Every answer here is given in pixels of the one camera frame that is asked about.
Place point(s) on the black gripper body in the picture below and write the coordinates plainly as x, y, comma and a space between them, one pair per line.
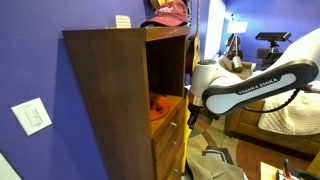
194, 112

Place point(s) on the wooden drawer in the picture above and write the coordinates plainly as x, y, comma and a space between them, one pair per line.
172, 151
175, 171
164, 128

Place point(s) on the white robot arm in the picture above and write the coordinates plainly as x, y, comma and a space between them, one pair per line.
219, 92

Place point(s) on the brown wooden cabinet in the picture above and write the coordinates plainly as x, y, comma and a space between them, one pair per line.
117, 70

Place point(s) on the yellow pole stand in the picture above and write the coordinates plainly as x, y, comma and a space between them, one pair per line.
186, 133

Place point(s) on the orange knit hat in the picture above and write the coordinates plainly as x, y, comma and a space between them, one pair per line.
159, 106

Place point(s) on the patterned floor rug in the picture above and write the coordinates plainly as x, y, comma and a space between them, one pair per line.
244, 153

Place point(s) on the brown leather couch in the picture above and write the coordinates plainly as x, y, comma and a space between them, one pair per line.
244, 122

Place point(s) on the hanging ukulele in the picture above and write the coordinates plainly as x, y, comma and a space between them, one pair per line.
193, 46

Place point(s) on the grey cloth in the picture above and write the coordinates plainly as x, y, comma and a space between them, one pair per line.
204, 168

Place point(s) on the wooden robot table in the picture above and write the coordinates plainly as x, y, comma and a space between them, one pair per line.
269, 172

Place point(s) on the maroon baseball cap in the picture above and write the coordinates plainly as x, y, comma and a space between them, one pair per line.
169, 14

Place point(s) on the cream knit blanket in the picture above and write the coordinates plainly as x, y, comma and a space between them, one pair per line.
299, 117

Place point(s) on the small checkered box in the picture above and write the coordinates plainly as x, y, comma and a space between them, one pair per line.
122, 21

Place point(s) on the black camera on tripod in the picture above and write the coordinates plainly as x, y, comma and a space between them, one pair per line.
268, 56

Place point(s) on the white light switch plate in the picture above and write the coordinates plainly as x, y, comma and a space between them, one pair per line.
32, 116

